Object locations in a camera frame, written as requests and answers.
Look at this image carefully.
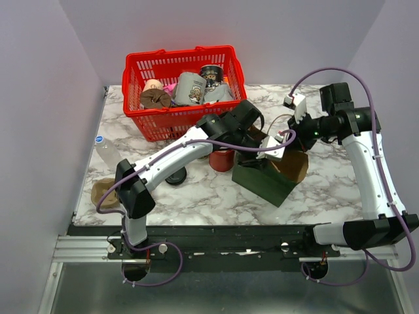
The red straw holder cup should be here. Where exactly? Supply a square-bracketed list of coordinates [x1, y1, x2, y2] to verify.
[209, 150, 234, 172]

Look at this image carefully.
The black printed can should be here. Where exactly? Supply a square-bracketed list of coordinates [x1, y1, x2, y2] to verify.
[199, 65, 224, 92]

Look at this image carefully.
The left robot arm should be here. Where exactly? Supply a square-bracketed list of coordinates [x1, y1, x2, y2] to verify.
[115, 100, 264, 258]

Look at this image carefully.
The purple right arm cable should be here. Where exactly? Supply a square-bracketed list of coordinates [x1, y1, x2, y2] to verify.
[289, 67, 416, 286]

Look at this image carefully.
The beige cup in basket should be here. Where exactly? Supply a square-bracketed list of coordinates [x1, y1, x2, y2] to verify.
[143, 78, 163, 92]

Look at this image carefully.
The stack of black cup lids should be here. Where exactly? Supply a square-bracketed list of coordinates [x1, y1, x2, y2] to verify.
[165, 167, 187, 186]

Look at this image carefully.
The red plastic shopping basket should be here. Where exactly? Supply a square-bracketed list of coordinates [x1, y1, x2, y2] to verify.
[122, 45, 247, 142]

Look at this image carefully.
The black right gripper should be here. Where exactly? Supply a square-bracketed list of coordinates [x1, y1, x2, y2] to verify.
[285, 110, 337, 152]

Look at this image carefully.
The brown paper bag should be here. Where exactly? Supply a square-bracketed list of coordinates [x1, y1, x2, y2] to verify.
[231, 113, 310, 209]

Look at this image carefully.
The brown crumpled cloth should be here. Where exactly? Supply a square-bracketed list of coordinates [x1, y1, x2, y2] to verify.
[139, 88, 172, 109]

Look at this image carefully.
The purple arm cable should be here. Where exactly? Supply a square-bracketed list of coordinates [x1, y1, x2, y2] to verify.
[289, 67, 416, 286]
[96, 129, 298, 288]

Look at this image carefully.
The clear plastic water bottle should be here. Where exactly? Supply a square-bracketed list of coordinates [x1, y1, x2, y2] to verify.
[95, 135, 122, 170]

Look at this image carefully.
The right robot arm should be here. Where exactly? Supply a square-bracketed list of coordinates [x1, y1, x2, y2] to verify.
[283, 82, 418, 256]

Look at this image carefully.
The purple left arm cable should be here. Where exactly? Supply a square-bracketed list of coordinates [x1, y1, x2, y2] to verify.
[96, 129, 298, 288]

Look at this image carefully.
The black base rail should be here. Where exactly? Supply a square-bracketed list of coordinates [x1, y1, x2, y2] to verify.
[67, 225, 340, 275]

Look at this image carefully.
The grey cloth in basket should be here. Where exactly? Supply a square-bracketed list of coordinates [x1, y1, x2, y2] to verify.
[203, 84, 234, 103]

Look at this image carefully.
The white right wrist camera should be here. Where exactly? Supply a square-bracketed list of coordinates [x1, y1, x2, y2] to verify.
[283, 93, 307, 124]

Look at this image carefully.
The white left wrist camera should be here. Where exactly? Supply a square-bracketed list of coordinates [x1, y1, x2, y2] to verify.
[256, 132, 288, 162]

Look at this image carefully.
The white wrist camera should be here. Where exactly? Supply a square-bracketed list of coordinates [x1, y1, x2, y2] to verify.
[256, 132, 288, 162]
[283, 93, 307, 124]

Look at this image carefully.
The grey printed cup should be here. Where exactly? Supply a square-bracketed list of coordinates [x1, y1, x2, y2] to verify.
[174, 72, 206, 106]

